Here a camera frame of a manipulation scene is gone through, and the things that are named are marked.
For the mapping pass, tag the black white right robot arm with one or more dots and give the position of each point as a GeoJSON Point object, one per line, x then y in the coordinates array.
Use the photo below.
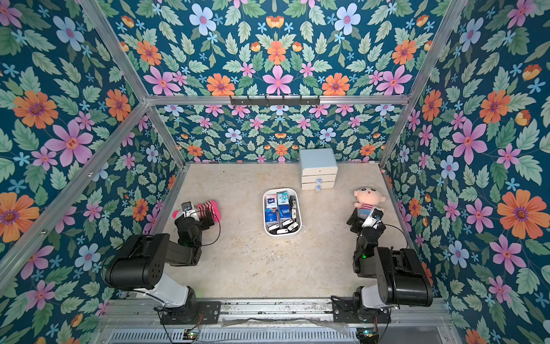
{"type": "Point", "coordinates": [399, 276]}

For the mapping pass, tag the white plastic storage box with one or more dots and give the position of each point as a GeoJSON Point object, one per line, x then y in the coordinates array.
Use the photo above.
{"type": "Point", "coordinates": [298, 221]}

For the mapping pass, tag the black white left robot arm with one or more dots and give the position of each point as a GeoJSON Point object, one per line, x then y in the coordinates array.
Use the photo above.
{"type": "Point", "coordinates": [139, 265]}

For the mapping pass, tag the pink white striped plush toy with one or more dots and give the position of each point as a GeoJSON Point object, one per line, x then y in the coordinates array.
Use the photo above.
{"type": "Point", "coordinates": [206, 210]}

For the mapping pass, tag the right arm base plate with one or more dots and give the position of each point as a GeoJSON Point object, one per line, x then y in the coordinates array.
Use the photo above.
{"type": "Point", "coordinates": [346, 310]}

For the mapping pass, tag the dark blue Tempo tissue pack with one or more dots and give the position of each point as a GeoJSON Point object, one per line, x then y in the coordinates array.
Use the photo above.
{"type": "Point", "coordinates": [285, 212]}

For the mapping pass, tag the blue floral tissue pack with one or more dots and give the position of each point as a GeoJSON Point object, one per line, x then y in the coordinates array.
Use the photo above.
{"type": "Point", "coordinates": [271, 216]}

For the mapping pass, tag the pink bald baby doll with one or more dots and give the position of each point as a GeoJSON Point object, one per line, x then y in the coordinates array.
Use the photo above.
{"type": "Point", "coordinates": [367, 199]}

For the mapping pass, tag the black wall hook rail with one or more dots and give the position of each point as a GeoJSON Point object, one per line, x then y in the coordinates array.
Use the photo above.
{"type": "Point", "coordinates": [266, 101]}

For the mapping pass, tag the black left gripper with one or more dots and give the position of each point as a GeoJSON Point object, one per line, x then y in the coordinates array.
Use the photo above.
{"type": "Point", "coordinates": [202, 221]}

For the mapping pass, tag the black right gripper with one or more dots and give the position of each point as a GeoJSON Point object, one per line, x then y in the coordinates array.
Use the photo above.
{"type": "Point", "coordinates": [363, 220]}

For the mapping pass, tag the pink Tempo tissue pack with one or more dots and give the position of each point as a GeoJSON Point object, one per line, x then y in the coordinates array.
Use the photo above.
{"type": "Point", "coordinates": [271, 201]}

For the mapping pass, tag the teal cartoon tissue pack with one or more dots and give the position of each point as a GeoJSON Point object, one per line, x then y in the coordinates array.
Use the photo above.
{"type": "Point", "coordinates": [282, 198]}

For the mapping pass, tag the pale blue mini drawer chest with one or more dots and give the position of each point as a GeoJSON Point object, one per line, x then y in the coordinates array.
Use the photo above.
{"type": "Point", "coordinates": [319, 169]}

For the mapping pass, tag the white ventilation grille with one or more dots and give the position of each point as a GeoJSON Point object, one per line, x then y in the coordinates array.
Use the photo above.
{"type": "Point", "coordinates": [235, 335]}

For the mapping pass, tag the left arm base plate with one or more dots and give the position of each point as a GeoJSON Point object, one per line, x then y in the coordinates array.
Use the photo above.
{"type": "Point", "coordinates": [192, 313]}

